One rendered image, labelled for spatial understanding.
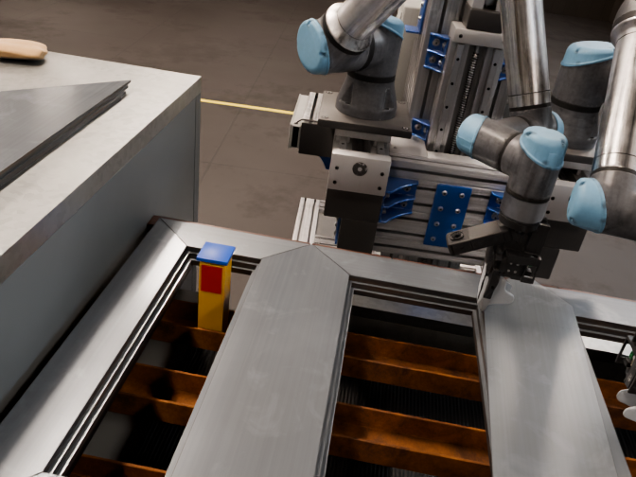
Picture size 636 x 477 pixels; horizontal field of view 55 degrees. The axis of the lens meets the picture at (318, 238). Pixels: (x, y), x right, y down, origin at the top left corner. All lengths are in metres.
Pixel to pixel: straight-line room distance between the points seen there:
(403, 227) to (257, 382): 0.77
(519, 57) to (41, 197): 0.85
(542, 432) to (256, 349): 0.46
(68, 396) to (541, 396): 0.73
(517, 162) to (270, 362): 0.52
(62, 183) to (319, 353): 0.50
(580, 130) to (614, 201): 0.63
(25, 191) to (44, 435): 0.37
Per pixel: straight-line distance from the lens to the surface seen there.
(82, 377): 1.00
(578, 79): 1.57
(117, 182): 1.22
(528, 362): 1.15
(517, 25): 1.22
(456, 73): 1.60
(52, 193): 1.05
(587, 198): 0.97
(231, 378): 0.98
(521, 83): 1.22
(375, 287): 1.24
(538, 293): 1.34
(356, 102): 1.49
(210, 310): 1.24
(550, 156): 1.06
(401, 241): 1.64
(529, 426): 1.03
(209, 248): 1.20
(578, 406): 1.11
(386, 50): 1.47
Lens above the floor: 1.53
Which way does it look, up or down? 31 degrees down
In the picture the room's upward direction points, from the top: 8 degrees clockwise
